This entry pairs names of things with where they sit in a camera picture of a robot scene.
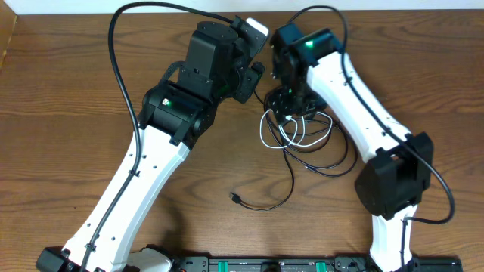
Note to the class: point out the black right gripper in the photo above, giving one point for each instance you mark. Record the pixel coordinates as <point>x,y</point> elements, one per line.
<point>280,107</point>

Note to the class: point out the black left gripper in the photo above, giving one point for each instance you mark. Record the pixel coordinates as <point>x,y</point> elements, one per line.
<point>248,78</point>

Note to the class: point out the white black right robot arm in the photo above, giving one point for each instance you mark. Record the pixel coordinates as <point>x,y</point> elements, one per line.
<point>316,72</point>

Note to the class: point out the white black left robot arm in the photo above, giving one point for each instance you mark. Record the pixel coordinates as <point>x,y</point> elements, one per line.
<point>219,64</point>

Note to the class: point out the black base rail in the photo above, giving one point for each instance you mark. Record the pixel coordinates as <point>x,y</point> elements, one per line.
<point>276,264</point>

